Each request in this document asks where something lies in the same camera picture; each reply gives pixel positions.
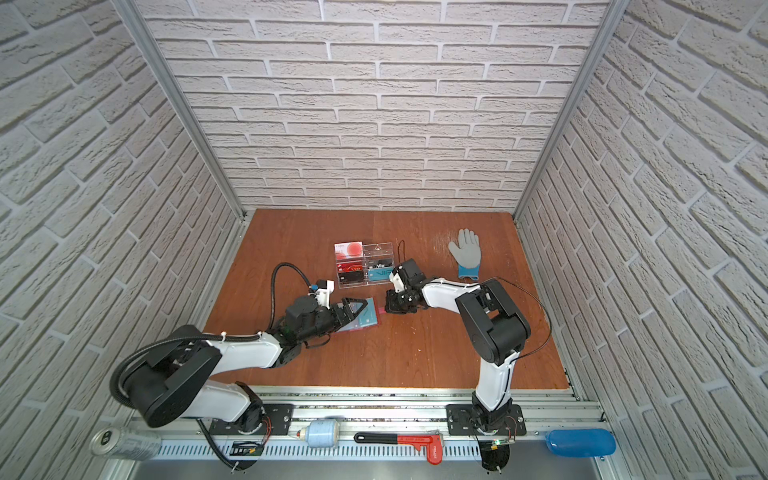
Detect red leather card holder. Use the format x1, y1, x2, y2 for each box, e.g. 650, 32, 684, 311
340, 297, 378, 332

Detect clear acrylic card display stand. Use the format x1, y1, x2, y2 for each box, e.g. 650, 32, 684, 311
336, 242, 394, 288

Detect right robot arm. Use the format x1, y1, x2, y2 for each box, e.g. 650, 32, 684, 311
385, 259, 531, 432

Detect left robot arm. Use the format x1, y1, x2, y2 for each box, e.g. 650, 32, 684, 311
110, 293, 369, 433

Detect teal VIP card in stand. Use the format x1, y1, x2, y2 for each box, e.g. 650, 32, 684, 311
367, 266, 393, 283

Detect black logo Vip card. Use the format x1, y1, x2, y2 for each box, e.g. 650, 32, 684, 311
366, 256, 393, 270

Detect red VIP card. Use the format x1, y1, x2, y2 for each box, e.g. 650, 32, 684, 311
336, 260, 363, 273

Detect red white patterned card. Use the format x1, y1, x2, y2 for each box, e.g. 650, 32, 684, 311
334, 241, 364, 263

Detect grey work glove blue cuff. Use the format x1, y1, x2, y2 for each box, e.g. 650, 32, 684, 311
448, 229, 482, 281

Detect red black pipe wrench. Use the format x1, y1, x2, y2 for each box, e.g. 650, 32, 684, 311
353, 432, 443, 465

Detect blue plastic case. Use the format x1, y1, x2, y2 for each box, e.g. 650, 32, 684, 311
545, 429, 617, 458

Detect silver drink can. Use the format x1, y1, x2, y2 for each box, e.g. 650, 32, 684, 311
90, 427, 162, 461

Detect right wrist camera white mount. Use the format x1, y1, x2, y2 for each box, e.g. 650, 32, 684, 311
389, 270, 406, 293

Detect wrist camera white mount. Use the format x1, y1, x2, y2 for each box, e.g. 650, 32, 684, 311
310, 280, 335, 308
389, 270, 406, 293

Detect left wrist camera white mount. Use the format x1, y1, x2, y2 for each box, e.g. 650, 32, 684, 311
310, 280, 335, 308

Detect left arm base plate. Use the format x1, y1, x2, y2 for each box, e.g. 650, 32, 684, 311
209, 403, 294, 437

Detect aluminium rail frame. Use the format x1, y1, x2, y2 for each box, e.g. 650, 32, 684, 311
98, 386, 630, 479

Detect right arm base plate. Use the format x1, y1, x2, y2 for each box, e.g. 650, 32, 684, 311
446, 401, 527, 438

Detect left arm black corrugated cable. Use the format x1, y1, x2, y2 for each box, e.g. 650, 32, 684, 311
109, 261, 316, 470

